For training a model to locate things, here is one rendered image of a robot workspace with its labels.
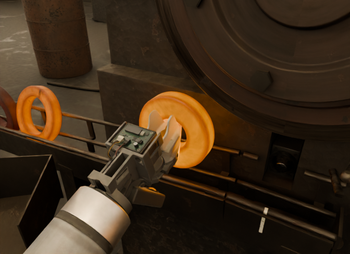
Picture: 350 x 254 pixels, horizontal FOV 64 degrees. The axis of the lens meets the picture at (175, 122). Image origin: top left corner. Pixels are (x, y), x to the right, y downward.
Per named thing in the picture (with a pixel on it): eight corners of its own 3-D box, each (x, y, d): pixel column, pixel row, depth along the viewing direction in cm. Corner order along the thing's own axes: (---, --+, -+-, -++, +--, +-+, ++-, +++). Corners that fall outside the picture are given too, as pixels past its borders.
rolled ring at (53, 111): (11, 92, 92) (20, 91, 95) (22, 148, 92) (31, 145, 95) (46, 79, 82) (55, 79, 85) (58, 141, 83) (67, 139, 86)
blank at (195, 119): (142, 86, 57) (133, 91, 54) (215, 94, 50) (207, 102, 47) (151, 151, 64) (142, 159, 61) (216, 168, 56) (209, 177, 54)
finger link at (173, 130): (189, 101, 50) (163, 136, 45) (192, 124, 54) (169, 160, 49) (174, 97, 51) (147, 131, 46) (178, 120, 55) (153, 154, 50)
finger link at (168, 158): (186, 138, 50) (161, 177, 44) (187, 144, 51) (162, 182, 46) (163, 131, 52) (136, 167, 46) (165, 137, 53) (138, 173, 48)
